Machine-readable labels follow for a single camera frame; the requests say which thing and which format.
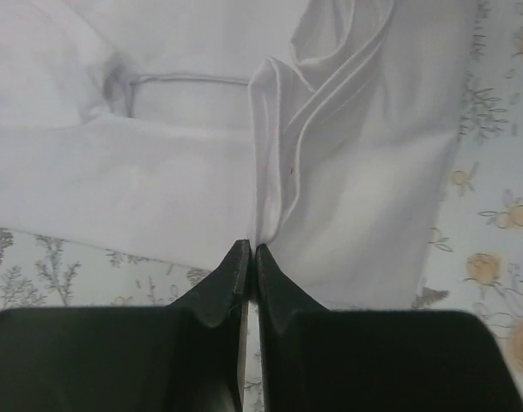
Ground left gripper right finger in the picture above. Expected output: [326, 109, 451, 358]
[255, 245, 521, 411]

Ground floral tablecloth mat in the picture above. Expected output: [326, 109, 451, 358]
[0, 1, 523, 411]

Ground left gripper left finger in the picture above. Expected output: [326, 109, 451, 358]
[0, 240, 249, 411]

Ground white t shirt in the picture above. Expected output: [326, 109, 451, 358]
[0, 1, 477, 309]

